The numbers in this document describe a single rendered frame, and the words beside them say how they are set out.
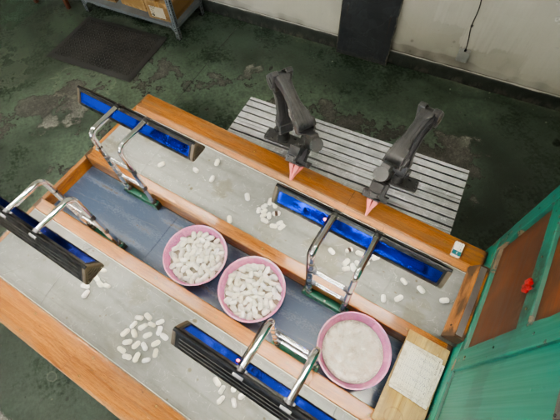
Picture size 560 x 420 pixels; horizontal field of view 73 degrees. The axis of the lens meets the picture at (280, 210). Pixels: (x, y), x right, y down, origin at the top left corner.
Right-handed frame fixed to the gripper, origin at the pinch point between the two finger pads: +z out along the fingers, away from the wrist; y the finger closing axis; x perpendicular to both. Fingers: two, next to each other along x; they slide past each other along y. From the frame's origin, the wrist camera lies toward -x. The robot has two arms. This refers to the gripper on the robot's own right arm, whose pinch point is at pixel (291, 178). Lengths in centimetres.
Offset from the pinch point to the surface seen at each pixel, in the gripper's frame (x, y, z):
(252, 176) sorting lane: 8.2, -20.8, 8.5
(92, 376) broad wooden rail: -59, -23, 85
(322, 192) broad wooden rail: 11.0, 12.7, 1.8
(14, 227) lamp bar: -67, -64, 44
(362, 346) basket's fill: -18, 55, 42
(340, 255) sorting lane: -0.8, 32.5, 20.1
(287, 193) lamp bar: -31.3, 10.8, -0.5
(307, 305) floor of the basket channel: -11, 30, 42
